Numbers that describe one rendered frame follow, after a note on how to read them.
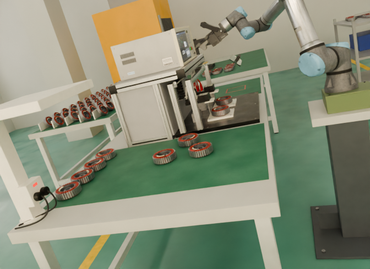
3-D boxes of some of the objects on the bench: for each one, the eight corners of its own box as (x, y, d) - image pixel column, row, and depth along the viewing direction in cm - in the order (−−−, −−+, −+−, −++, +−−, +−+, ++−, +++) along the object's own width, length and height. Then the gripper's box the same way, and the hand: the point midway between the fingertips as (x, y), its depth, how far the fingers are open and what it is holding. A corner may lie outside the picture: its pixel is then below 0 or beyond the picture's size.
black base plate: (258, 94, 228) (257, 91, 227) (260, 122, 169) (259, 118, 168) (195, 107, 241) (194, 104, 240) (175, 138, 182) (174, 134, 181)
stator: (174, 148, 166) (173, 141, 165) (186, 139, 174) (184, 132, 173) (192, 147, 159) (190, 140, 158) (203, 138, 167) (202, 132, 166)
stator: (230, 109, 196) (229, 103, 195) (229, 114, 185) (228, 108, 184) (213, 112, 199) (211, 107, 198) (211, 118, 189) (209, 112, 187)
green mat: (264, 123, 167) (264, 122, 166) (268, 179, 110) (268, 178, 110) (103, 152, 192) (103, 151, 192) (41, 210, 136) (41, 209, 135)
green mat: (260, 77, 285) (260, 76, 285) (261, 92, 229) (261, 92, 229) (161, 98, 311) (161, 98, 311) (141, 118, 254) (140, 117, 254)
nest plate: (234, 109, 197) (234, 107, 197) (233, 117, 184) (232, 114, 183) (211, 114, 201) (210, 112, 201) (207, 122, 188) (207, 119, 187)
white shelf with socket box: (124, 175, 149) (91, 78, 136) (86, 222, 115) (37, 100, 102) (60, 184, 158) (23, 95, 145) (7, 232, 124) (-47, 120, 111)
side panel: (174, 138, 183) (158, 82, 174) (173, 139, 180) (157, 84, 171) (130, 145, 190) (112, 93, 181) (128, 148, 187) (110, 95, 178)
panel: (194, 104, 241) (184, 64, 232) (174, 135, 180) (159, 82, 172) (193, 104, 241) (183, 65, 233) (172, 135, 180) (157, 83, 172)
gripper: (228, 35, 192) (200, 57, 199) (229, 33, 200) (202, 55, 208) (219, 22, 190) (191, 46, 198) (220, 22, 199) (194, 44, 206)
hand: (196, 46), depth 202 cm, fingers closed
